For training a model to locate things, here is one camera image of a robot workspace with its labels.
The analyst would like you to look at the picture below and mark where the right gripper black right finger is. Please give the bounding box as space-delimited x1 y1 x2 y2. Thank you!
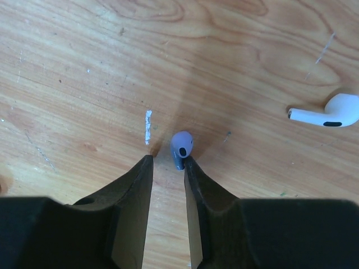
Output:
184 157 358 268

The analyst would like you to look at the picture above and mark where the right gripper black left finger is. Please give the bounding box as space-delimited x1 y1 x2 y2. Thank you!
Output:
1 155 154 268

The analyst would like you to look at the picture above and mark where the purple earbud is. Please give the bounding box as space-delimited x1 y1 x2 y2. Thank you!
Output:
170 131 194 171

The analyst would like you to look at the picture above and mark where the white earbud right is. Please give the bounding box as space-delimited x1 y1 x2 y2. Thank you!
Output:
288 93 358 128

